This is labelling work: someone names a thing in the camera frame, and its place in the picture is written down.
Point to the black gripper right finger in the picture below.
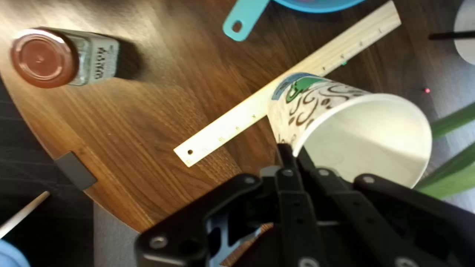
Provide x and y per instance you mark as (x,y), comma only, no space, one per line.
(384,224)

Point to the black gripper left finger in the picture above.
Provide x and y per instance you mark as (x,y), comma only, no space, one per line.
(268,220)

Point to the patterned paper cup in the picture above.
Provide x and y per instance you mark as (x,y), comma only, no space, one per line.
(351,131)

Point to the blue bowl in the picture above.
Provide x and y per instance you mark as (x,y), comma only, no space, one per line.
(319,6)

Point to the round dark wooden table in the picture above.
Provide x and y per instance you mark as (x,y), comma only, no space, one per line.
(124,129)

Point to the teal measuring scoop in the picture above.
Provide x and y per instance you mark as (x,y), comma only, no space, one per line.
(242,18)

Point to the wooden ruler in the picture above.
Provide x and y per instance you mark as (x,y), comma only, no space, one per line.
(320,62)

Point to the white plant pot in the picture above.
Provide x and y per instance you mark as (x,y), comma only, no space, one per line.
(464,21)

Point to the spice jar with brown lid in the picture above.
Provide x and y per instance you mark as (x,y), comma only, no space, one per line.
(50,56)

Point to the light blue chair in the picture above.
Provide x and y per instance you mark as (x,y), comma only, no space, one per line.
(10,249)

